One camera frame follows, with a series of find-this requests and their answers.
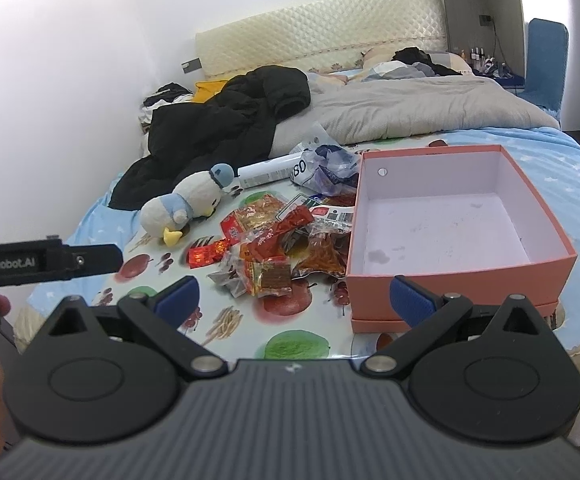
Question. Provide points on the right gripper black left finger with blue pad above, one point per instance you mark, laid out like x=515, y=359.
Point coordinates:
x=156, y=321

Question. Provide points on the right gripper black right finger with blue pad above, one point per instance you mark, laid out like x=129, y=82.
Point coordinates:
x=433, y=321

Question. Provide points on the spicy strips clear snack pack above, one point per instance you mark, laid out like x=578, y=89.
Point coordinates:
x=328, y=240

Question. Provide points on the red brown tofu snack pack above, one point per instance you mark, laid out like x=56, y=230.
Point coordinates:
x=241, y=274

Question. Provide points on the small red snack packet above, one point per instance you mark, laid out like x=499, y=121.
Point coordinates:
x=205, y=255

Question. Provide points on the pink cardboard box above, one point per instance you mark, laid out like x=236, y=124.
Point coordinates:
x=461, y=219

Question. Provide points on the penguin plush toy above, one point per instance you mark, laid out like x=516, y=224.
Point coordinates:
x=166, y=216

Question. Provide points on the orange snack packet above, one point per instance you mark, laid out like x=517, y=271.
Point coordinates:
x=256, y=211

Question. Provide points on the red snack bag white text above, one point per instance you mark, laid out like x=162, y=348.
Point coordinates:
x=266, y=244

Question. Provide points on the blue white plastic bag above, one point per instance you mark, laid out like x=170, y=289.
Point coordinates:
x=324, y=166

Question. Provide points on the white tube bottle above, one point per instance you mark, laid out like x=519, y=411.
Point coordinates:
x=271, y=170

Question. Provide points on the blue star bedsheet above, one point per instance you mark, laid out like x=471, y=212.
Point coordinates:
x=550, y=158

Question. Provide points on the black puffer jacket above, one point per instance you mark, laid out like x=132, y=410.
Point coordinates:
x=236, y=126

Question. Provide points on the grey blanket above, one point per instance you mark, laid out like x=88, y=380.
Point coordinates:
x=398, y=108

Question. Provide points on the blue chair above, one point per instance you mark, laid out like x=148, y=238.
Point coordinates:
x=546, y=64

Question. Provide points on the cream quilted headboard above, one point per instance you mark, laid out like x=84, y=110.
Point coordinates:
x=322, y=36

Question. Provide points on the grey bedside shelf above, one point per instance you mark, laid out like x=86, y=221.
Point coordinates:
x=495, y=26

